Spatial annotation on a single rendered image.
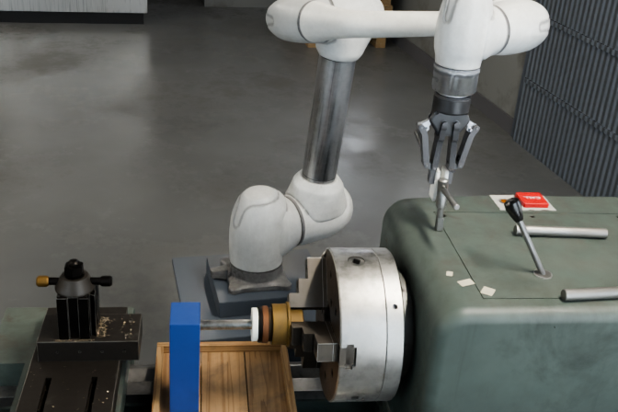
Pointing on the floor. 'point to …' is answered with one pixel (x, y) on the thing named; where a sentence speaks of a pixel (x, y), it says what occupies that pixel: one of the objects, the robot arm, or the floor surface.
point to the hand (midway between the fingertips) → (439, 183)
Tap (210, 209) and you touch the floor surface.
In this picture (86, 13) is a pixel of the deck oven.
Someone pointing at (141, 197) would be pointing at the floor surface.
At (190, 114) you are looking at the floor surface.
